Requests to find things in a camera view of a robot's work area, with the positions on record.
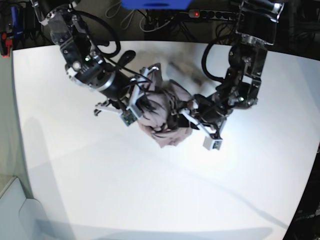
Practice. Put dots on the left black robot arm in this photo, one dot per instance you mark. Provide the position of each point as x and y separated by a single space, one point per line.
256 28

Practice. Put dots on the red and black clamp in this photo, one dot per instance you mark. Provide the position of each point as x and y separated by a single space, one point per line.
6 43

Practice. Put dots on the blue plastic box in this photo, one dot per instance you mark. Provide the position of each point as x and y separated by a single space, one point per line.
155 4

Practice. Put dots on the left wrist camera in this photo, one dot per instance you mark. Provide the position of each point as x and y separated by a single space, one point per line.
212 144

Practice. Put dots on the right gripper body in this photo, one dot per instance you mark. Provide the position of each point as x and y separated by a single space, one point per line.
122 92

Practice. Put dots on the mauve t-shirt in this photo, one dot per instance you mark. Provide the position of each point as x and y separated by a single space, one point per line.
171 97

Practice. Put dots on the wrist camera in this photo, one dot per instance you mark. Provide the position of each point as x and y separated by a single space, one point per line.
212 144
128 117

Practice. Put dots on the grey rounded bin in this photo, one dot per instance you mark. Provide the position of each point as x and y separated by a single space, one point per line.
20 216

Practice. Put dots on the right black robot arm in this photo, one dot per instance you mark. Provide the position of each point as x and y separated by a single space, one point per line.
86 65

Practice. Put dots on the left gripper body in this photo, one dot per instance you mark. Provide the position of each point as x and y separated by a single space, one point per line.
211 115

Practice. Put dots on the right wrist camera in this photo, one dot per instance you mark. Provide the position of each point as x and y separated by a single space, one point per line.
128 117

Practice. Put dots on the black power strip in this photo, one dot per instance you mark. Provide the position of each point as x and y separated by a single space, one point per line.
214 15

